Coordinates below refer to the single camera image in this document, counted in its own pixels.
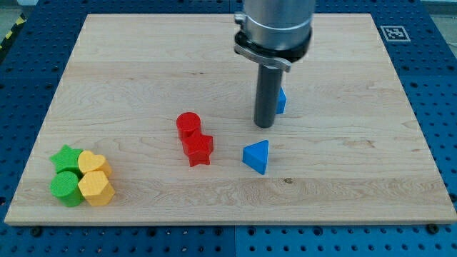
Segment blue triangle block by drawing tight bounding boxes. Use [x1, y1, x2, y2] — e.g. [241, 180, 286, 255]
[242, 140, 269, 175]

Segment blue cube block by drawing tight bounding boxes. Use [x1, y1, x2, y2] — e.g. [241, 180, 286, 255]
[276, 88, 287, 114]

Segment red star block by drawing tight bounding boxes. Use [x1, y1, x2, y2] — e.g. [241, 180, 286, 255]
[182, 131, 214, 167]

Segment red cylinder block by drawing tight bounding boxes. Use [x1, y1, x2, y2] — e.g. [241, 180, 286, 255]
[176, 112, 201, 140]

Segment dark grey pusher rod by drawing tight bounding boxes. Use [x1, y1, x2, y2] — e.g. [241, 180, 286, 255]
[253, 65, 283, 128]

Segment wooden board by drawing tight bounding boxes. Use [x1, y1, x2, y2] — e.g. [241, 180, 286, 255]
[5, 14, 456, 226]

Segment yellow heart block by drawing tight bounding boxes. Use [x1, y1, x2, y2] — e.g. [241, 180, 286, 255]
[78, 150, 112, 177]

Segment yellow hexagon block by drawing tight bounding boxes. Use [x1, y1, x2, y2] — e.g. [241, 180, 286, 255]
[78, 171, 116, 206]

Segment green star block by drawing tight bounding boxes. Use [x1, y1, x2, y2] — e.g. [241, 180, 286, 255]
[49, 144, 83, 178]

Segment green cylinder block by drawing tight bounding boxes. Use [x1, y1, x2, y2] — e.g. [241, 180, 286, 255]
[49, 171, 84, 207]

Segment white fiducial marker tag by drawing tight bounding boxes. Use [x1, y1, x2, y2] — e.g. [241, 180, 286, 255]
[381, 25, 411, 42]

